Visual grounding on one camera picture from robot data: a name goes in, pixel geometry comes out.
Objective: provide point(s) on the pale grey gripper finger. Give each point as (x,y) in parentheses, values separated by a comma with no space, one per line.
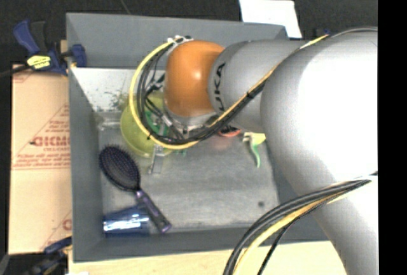
(154,162)

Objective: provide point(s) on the dark purple hairbrush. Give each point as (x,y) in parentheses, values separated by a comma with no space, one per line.
(119,168)

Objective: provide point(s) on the grey metal bin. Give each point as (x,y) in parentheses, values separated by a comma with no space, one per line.
(203,191)

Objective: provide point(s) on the yellow-green plastic cup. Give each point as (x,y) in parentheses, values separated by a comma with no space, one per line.
(128,129)

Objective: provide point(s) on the small red-orange object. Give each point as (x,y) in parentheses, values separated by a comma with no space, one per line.
(229,131)

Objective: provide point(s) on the shiny blue metal cup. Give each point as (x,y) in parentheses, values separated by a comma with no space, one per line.
(125,221)

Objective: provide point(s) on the green and white spray bottle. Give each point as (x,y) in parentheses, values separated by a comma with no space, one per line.
(256,144)

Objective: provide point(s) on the brown cardboard board, red print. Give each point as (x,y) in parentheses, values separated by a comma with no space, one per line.
(38,114)

